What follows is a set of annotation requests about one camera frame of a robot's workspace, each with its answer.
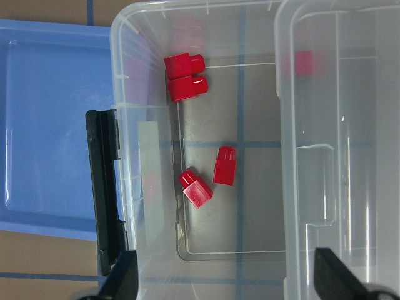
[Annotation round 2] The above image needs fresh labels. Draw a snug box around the blue plastic tray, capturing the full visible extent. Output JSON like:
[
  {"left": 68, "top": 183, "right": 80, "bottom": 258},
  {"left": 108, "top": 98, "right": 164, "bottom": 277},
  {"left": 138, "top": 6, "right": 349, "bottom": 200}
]
[{"left": 1, "top": 19, "right": 113, "bottom": 241}]

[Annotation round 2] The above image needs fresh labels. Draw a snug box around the black box latch handle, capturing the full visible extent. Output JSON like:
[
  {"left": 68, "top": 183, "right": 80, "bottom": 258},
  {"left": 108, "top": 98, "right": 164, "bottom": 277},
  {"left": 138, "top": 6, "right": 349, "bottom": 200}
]
[{"left": 85, "top": 109, "right": 128, "bottom": 276}]

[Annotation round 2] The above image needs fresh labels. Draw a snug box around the clear plastic storage box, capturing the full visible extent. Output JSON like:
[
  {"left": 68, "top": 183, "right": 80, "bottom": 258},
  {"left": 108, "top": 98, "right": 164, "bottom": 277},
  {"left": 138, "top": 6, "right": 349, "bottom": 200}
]
[{"left": 111, "top": 1, "right": 286, "bottom": 299}]

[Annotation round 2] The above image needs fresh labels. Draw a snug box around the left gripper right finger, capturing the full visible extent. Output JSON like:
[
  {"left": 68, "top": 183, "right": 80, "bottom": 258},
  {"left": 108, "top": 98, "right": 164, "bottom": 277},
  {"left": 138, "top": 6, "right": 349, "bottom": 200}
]
[{"left": 314, "top": 247, "right": 369, "bottom": 299}]

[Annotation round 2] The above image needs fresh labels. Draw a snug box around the red block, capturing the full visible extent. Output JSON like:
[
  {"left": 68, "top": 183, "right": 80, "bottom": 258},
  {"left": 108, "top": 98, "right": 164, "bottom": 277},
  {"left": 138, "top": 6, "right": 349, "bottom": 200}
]
[
  {"left": 178, "top": 169, "right": 213, "bottom": 209},
  {"left": 164, "top": 52, "right": 206, "bottom": 80},
  {"left": 167, "top": 76, "right": 209, "bottom": 103},
  {"left": 282, "top": 50, "right": 314, "bottom": 76},
  {"left": 213, "top": 146, "right": 236, "bottom": 186}
]

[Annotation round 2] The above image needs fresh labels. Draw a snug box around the clear plastic box lid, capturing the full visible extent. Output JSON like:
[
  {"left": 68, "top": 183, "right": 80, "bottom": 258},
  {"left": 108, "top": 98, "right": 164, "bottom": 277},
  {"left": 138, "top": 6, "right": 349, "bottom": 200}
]
[{"left": 275, "top": 1, "right": 399, "bottom": 299}]

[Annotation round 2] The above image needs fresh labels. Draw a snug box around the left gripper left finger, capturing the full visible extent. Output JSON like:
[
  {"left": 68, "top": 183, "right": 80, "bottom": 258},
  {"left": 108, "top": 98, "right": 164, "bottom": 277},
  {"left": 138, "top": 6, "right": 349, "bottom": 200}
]
[{"left": 97, "top": 251, "right": 138, "bottom": 300}]

